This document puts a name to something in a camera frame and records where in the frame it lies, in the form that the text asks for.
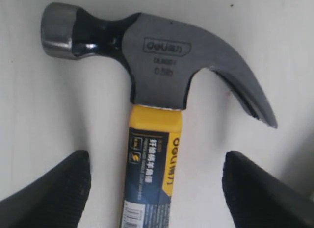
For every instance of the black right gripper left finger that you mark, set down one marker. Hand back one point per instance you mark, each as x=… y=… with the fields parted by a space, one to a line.
x=55 y=200

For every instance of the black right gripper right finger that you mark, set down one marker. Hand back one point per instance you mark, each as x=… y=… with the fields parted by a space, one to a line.
x=256 y=199

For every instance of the yellow black claw hammer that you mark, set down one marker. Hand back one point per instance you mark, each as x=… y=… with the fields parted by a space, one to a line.
x=161 y=56

